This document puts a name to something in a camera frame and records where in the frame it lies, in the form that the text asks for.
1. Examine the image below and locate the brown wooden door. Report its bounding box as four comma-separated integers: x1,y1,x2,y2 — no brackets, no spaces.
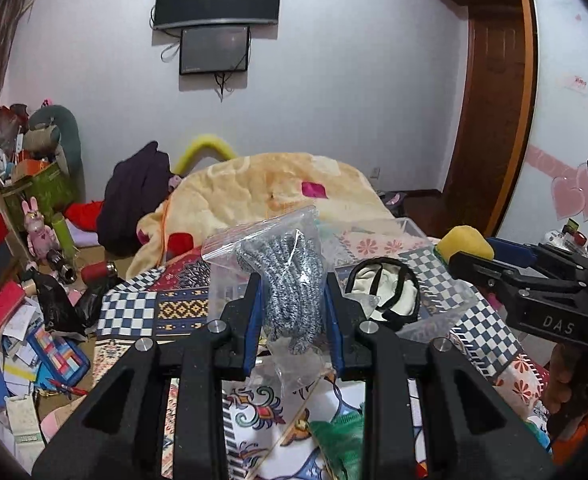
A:
411,0,540,236

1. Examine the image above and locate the yellow sponge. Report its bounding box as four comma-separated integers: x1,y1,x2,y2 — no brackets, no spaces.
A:
435,226,494,263

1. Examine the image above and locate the dark purple garment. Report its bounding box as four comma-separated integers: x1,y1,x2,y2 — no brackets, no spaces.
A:
96,141,173,257

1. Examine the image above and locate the green knitted cloth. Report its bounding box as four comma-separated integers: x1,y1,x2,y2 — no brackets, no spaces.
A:
309,411,364,480

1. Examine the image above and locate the red cloth on floor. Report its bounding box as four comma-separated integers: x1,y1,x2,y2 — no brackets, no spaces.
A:
64,200,104,232

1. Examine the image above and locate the beige plush blanket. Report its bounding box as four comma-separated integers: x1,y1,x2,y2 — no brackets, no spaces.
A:
127,153,393,278

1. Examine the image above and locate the white pouch with black cord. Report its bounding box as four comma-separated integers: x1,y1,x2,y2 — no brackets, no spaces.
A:
345,257,421,332

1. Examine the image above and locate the grey green plush toy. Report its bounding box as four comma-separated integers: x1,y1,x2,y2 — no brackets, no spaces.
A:
23,104,82,183

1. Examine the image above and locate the green cardboard box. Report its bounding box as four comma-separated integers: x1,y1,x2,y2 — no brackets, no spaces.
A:
1,162,78,231

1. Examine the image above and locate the small black wall monitor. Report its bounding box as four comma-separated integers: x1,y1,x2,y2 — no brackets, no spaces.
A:
179,26,251,76

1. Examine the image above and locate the yellow plush headband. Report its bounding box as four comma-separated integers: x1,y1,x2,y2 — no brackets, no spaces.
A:
172,133,237,176

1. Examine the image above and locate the clear plastic storage bin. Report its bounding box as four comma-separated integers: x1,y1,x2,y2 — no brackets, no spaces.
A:
202,208,479,354

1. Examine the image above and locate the colourful pencil case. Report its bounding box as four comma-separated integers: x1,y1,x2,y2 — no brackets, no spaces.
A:
27,326,90,387

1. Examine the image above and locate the pink rabbit toy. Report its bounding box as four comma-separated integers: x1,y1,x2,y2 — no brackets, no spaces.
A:
22,196,60,261

